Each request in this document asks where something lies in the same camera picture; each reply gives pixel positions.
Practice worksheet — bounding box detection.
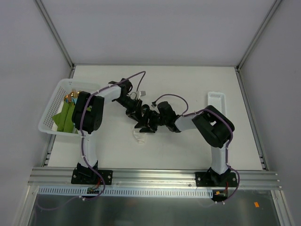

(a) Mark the white paper napkin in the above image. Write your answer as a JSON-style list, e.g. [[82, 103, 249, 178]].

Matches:
[[133, 129, 146, 145]]

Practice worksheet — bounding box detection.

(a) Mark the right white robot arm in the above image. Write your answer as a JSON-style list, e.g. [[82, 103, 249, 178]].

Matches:
[[135, 101, 235, 186]]

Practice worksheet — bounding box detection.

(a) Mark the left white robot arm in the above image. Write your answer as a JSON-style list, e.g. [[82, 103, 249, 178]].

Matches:
[[71, 79, 142, 186]]

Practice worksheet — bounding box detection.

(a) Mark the light blue rolled napkin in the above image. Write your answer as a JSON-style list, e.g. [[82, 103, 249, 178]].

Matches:
[[71, 97, 78, 105]]

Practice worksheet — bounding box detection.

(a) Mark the green rolled napkin bundle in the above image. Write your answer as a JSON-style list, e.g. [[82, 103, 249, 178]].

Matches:
[[52, 102, 75, 133]]

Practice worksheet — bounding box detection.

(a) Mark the white narrow utensil tray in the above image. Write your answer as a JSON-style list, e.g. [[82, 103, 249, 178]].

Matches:
[[207, 91, 227, 115]]

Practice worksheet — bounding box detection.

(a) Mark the gold cutlery in basket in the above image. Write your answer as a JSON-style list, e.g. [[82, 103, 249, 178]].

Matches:
[[64, 89, 81, 103]]

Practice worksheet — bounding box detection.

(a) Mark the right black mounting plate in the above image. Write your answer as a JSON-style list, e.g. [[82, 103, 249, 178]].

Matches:
[[195, 171, 238, 188]]

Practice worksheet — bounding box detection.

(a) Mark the black mounting plate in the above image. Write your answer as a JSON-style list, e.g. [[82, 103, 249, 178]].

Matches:
[[195, 171, 238, 188], [71, 169, 113, 185]]

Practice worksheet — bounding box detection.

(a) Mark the white perforated basket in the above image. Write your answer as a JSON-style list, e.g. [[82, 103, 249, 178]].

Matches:
[[38, 79, 100, 137]]

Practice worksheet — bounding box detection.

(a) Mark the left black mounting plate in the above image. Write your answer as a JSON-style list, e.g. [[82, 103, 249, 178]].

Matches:
[[71, 169, 113, 185]]

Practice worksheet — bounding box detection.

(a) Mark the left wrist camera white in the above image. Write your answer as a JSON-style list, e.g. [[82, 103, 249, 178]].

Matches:
[[139, 90, 146, 97]]

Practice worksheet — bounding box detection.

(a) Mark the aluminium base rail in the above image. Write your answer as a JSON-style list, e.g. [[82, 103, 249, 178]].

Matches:
[[28, 167, 283, 190]]

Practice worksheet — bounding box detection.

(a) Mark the white slotted cable duct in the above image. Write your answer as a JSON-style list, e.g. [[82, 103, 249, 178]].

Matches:
[[38, 186, 213, 199]]

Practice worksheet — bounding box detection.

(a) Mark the left aluminium frame post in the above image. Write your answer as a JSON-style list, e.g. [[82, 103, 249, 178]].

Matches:
[[34, 0, 74, 69]]

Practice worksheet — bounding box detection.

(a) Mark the aluminium frame post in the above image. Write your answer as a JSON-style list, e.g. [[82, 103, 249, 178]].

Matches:
[[236, 0, 283, 69], [34, 0, 74, 69]]

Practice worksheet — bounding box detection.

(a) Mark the right aluminium frame post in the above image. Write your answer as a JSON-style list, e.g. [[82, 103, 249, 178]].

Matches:
[[236, 0, 283, 69]]

